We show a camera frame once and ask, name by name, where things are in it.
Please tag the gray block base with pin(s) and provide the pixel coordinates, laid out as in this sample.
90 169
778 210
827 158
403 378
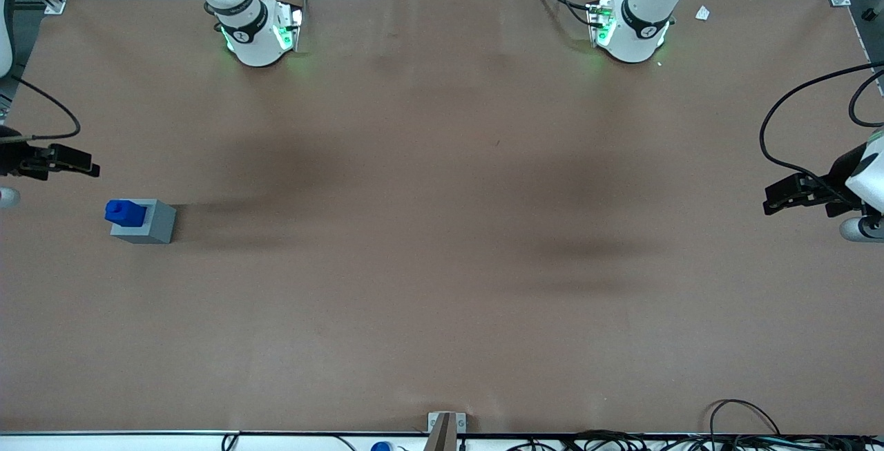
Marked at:
157 224

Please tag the metal camera pole bracket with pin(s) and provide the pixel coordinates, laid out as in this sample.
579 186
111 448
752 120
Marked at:
434 420

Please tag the white paper scrap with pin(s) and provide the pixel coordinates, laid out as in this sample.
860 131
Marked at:
703 13

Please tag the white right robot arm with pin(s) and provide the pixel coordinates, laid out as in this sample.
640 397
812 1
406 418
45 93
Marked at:
259 47

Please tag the blue round cap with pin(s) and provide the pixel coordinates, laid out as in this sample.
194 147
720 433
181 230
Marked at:
381 447

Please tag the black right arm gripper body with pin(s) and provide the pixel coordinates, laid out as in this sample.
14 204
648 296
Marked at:
14 159

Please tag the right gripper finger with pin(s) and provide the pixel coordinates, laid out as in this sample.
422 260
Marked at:
83 170
69 154

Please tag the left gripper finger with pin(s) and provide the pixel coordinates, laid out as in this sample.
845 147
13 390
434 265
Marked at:
784 195
818 192

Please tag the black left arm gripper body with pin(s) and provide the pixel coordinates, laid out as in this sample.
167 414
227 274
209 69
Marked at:
833 186

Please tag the blue plastic part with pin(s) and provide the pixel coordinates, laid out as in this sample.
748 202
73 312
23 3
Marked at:
124 212

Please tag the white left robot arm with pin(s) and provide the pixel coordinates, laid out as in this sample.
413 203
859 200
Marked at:
632 40

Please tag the brown camera pole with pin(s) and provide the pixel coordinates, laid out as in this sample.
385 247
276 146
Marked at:
443 434

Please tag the table cover sheet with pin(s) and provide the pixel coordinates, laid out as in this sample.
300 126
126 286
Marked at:
442 264

